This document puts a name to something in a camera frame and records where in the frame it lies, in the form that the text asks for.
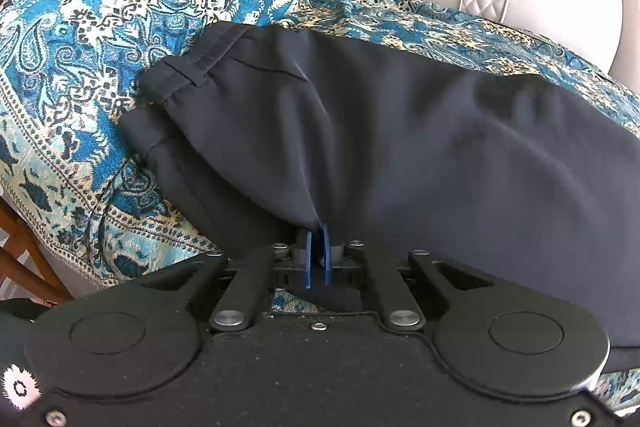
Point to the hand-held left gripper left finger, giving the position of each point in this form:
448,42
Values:
312,259

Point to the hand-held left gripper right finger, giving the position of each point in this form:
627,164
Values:
328,257

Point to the black pants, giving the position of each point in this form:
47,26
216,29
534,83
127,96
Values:
400,132

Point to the blue paisley blanket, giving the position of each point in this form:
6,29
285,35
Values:
100,57

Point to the person's black floral clothing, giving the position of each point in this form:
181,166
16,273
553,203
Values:
20,387

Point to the wooden furniture frame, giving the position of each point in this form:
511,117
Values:
25,252

